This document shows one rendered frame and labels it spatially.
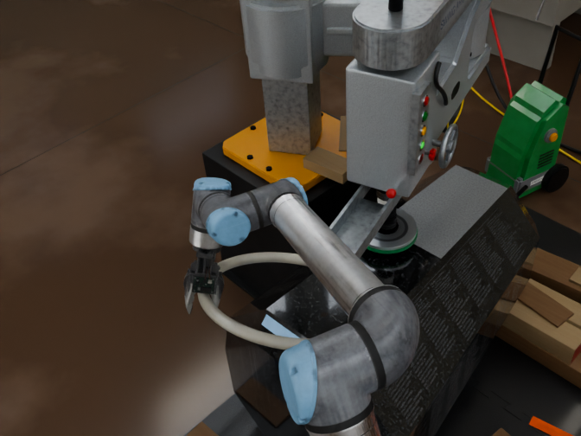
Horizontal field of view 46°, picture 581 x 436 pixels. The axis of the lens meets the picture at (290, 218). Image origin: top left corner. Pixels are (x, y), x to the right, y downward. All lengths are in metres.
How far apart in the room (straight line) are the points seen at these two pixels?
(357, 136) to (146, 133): 2.68
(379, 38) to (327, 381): 1.07
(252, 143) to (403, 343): 2.01
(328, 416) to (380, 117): 1.15
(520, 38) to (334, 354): 4.25
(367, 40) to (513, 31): 3.32
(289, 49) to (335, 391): 1.71
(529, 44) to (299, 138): 2.62
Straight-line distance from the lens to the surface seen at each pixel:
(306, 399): 1.05
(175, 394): 3.09
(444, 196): 2.66
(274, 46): 2.56
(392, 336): 1.08
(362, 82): 1.99
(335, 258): 1.27
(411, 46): 1.89
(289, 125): 2.82
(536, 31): 5.06
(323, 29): 2.59
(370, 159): 2.13
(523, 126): 3.75
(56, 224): 4.07
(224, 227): 1.51
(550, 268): 3.47
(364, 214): 2.18
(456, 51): 2.35
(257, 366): 2.38
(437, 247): 2.45
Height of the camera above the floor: 2.51
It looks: 42 degrees down
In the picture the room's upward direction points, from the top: 5 degrees counter-clockwise
